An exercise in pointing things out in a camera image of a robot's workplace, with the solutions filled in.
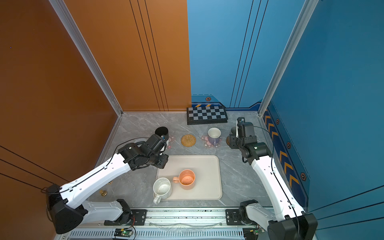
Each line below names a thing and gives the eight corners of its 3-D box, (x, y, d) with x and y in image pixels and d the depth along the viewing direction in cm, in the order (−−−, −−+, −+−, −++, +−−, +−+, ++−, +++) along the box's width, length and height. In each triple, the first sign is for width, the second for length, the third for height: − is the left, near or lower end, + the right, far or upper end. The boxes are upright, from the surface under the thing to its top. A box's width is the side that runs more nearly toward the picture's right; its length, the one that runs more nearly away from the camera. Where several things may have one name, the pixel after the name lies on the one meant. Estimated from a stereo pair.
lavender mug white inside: (208, 149, 101) (209, 141, 94) (207, 135, 108) (208, 127, 102) (220, 149, 101) (222, 141, 94) (219, 135, 108) (220, 127, 101)
